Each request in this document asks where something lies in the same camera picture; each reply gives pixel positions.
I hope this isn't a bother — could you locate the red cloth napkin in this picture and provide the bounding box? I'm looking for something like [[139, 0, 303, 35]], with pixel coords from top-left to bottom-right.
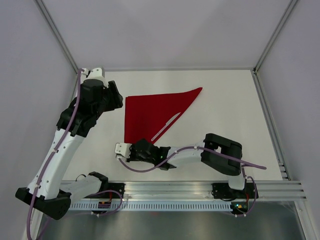
[[124, 87, 203, 144]]

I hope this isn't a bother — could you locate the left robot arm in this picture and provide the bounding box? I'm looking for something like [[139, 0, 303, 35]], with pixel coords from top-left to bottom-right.
[[15, 79, 123, 220]]

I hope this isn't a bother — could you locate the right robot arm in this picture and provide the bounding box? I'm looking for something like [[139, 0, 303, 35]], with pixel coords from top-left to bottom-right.
[[126, 133, 247, 198]]

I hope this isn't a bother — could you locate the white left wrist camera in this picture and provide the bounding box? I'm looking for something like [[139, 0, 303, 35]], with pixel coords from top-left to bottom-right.
[[81, 67, 106, 84]]

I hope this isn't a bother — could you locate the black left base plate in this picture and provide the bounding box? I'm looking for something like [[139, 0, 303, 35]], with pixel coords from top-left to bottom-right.
[[85, 182, 125, 200]]

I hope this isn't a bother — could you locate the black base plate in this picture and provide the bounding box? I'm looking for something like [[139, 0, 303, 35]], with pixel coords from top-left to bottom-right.
[[211, 182, 259, 201], [85, 182, 125, 200]]

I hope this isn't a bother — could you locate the white slotted cable duct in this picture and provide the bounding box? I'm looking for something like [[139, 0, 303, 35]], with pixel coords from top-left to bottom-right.
[[69, 200, 232, 212]]

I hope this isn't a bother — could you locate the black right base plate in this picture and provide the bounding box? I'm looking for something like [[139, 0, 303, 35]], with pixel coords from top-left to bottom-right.
[[211, 182, 259, 201]]

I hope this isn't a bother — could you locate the left aluminium frame post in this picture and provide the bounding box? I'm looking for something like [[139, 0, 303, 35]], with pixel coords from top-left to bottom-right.
[[34, 0, 81, 76]]

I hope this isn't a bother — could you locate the aluminium frame post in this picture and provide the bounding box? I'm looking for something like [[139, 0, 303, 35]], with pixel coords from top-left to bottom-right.
[[34, 0, 81, 76], [252, 0, 301, 73]]

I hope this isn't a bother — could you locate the right aluminium frame post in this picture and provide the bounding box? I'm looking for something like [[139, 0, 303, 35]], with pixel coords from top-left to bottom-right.
[[252, 0, 301, 73]]

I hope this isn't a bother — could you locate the aluminium front rail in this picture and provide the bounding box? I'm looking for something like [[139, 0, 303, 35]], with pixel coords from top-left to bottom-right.
[[59, 180, 308, 201]]

